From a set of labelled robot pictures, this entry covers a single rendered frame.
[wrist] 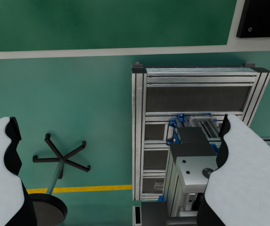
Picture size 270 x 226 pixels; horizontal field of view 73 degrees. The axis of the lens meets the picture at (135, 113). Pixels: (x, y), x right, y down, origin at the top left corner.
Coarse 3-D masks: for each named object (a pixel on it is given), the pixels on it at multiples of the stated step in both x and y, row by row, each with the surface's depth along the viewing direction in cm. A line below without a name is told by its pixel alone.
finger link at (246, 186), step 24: (240, 120) 10; (240, 144) 8; (264, 144) 8; (240, 168) 7; (264, 168) 7; (216, 192) 6; (240, 192) 6; (264, 192) 6; (216, 216) 6; (240, 216) 6; (264, 216) 6
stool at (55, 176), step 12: (48, 144) 154; (84, 144) 158; (36, 156) 168; (60, 156) 161; (60, 168) 155; (84, 168) 171; (48, 192) 135; (36, 204) 116; (48, 204) 116; (60, 204) 120; (36, 216) 123; (48, 216) 123; (60, 216) 124
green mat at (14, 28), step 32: (0, 0) 42; (32, 0) 42; (64, 0) 43; (96, 0) 43; (128, 0) 43; (160, 0) 43; (192, 0) 43; (224, 0) 44; (0, 32) 46; (32, 32) 46; (64, 32) 46; (96, 32) 46; (128, 32) 47; (160, 32) 47; (192, 32) 47; (224, 32) 47
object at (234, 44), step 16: (240, 0) 44; (240, 16) 46; (112, 48) 49; (128, 48) 49; (144, 48) 49; (160, 48) 49; (176, 48) 49; (192, 48) 50; (208, 48) 50; (224, 48) 50; (240, 48) 50; (256, 48) 50
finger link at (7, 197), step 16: (0, 128) 9; (16, 128) 10; (0, 144) 8; (16, 144) 10; (0, 160) 7; (16, 160) 9; (0, 176) 7; (16, 176) 7; (0, 192) 6; (16, 192) 6; (0, 208) 6; (16, 208) 6; (32, 208) 7; (0, 224) 5; (16, 224) 6; (32, 224) 6
